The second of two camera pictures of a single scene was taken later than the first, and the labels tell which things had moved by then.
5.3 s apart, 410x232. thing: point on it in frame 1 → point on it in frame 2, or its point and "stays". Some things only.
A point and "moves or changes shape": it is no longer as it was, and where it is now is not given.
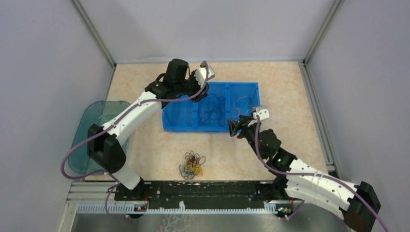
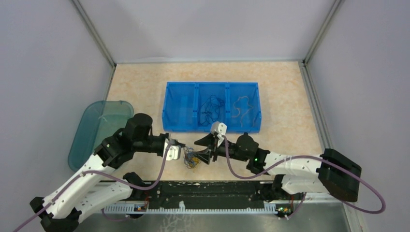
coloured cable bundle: [193, 166] moves or changes shape
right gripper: [244, 120] → [207, 141]
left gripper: [202, 95] → [165, 136]
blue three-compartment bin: [225, 101] stays
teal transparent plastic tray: [98, 113] stays
